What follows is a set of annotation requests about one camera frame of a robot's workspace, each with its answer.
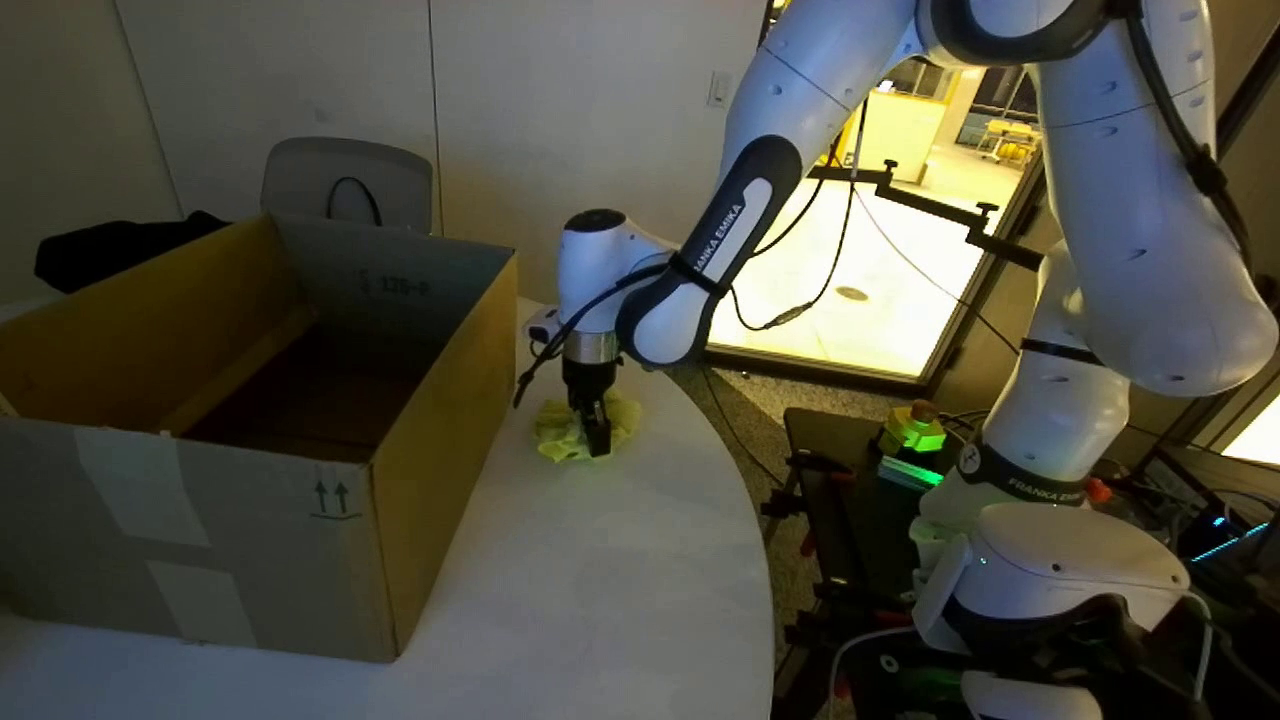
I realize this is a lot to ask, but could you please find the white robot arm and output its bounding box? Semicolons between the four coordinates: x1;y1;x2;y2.
541;0;1275;720

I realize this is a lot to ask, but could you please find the grey chair backrest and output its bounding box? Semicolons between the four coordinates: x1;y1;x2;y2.
259;135;433;233

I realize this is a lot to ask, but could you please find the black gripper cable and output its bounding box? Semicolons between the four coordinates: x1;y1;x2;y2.
509;91;871;411

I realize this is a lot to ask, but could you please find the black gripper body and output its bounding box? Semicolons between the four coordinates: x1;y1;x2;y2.
562;361;618;410

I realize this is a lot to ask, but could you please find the black bag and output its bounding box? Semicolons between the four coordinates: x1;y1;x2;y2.
31;211;226;293

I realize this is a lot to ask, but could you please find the yellow microfibre cloth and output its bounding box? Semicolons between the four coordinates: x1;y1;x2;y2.
532;398;639;465

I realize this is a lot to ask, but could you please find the green lit electronic device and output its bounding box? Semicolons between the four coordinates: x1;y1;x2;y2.
877;418;950;487

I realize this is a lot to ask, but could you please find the large open cardboard box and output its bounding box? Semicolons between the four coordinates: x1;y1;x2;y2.
0;216;521;661

